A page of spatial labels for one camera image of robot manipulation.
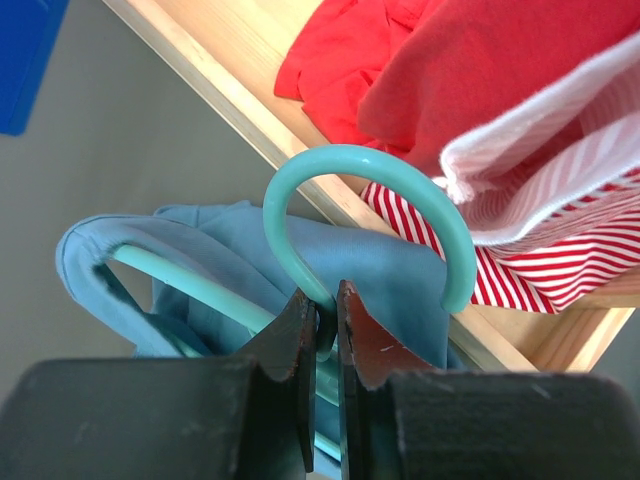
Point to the wooden clothes rack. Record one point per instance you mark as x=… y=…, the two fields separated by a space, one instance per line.
x=229 y=52

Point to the teal plastic hanger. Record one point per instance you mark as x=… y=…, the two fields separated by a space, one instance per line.
x=374 y=165

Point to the red shirt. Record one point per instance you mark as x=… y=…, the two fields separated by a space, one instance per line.
x=408 y=77

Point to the blue plastic folder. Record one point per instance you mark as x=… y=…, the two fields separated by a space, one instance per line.
x=29 y=29

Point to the blue tank top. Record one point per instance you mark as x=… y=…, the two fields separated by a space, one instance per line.
x=152 y=417

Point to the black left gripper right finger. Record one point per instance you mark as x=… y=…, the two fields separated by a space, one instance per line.
x=368 y=355

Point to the red white striped tank top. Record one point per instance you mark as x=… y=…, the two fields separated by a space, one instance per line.
x=550 y=188

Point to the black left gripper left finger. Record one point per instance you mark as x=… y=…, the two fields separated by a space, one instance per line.
x=267 y=396

